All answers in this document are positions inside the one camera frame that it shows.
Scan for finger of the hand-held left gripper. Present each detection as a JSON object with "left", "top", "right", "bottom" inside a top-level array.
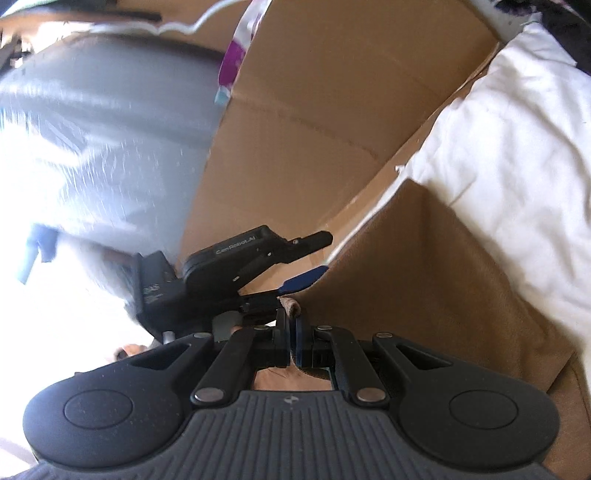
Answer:
[
  {"left": 240, "top": 265, "right": 329, "bottom": 309},
  {"left": 272, "top": 231, "right": 334, "bottom": 265}
]

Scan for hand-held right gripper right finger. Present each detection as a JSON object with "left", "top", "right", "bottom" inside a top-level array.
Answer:
[{"left": 293, "top": 316, "right": 455, "bottom": 407}]

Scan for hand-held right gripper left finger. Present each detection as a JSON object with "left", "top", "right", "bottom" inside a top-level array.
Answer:
[{"left": 131, "top": 310, "right": 291, "bottom": 407}]

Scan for brown printed t-shirt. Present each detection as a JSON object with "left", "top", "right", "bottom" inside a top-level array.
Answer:
[{"left": 277, "top": 178, "right": 591, "bottom": 480}]

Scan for person's left hand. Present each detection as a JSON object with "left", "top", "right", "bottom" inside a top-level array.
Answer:
[{"left": 113, "top": 344, "right": 155, "bottom": 365}]

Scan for flattened cardboard sheet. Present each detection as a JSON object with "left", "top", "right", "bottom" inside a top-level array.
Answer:
[{"left": 178, "top": 0, "right": 502, "bottom": 287}]

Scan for clear plastic bags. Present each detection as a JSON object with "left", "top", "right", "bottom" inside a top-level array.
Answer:
[{"left": 0, "top": 217, "right": 134, "bottom": 324}]

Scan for grey upright panel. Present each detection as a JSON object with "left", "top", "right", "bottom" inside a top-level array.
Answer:
[{"left": 0, "top": 34, "right": 227, "bottom": 324}]

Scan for cream bear print bed sheet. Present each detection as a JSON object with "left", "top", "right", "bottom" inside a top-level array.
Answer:
[{"left": 323, "top": 21, "right": 591, "bottom": 344}]

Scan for white power cable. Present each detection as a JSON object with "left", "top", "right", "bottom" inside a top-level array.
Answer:
[{"left": 90, "top": 0, "right": 252, "bottom": 37}]

